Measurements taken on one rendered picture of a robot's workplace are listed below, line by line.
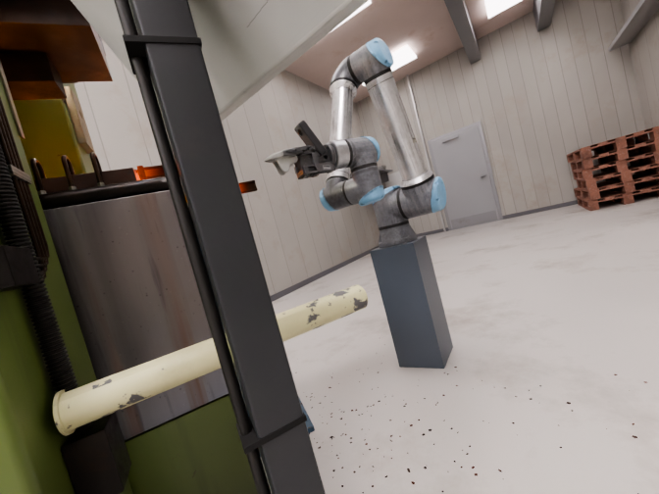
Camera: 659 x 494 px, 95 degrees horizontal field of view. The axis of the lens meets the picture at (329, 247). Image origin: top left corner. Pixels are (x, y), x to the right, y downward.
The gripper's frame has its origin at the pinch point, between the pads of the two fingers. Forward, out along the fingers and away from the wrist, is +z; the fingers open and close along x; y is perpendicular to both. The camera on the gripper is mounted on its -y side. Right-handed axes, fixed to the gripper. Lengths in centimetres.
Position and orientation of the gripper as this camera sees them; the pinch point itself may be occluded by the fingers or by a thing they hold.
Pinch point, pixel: (268, 157)
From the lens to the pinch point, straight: 93.0
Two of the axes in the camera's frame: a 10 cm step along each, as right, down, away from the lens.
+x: -4.2, 0.6, 9.0
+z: -8.7, 2.6, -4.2
